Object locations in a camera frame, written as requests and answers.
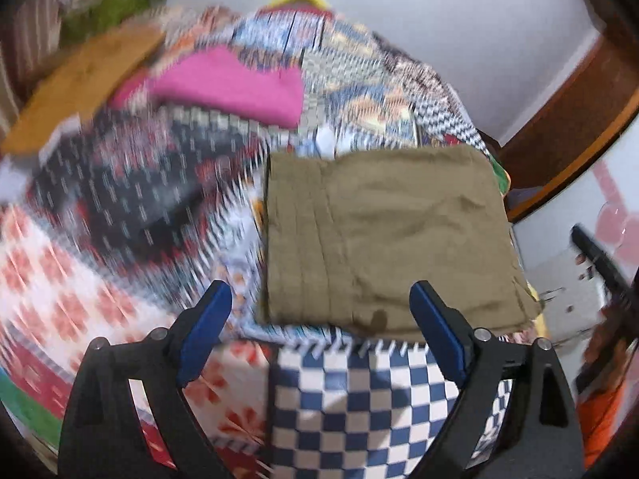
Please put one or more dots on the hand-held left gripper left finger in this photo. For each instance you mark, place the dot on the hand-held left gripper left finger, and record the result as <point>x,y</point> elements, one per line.
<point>204,334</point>

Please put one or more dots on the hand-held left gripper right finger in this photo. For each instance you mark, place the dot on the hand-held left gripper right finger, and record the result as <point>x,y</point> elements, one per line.
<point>439,329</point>

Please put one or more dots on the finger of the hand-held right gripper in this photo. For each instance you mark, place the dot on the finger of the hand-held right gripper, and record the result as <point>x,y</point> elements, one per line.
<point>599,259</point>

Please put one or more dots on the olive green pants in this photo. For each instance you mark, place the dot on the olive green pants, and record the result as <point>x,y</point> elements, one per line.
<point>389,239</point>

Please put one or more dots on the person's right hand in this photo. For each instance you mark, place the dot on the person's right hand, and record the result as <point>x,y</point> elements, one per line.
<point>606,347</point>

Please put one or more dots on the frosted wardrobe door with hearts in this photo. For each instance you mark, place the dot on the frosted wardrobe door with hearts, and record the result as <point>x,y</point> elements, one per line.
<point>574,199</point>

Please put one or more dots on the brown wooden door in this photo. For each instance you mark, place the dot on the brown wooden door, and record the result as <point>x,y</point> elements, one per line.
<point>564,134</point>

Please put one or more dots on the patchwork quilt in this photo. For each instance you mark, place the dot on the patchwork quilt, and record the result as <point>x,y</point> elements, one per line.
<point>125,219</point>

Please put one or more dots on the folded pink garment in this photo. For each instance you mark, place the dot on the folded pink garment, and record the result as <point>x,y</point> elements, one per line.
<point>229,85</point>

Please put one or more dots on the green storage bag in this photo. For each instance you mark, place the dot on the green storage bag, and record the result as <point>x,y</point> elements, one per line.
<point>110,10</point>

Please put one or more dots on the striped red curtain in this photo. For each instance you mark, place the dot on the striped red curtain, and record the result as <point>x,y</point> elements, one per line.
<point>30,25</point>

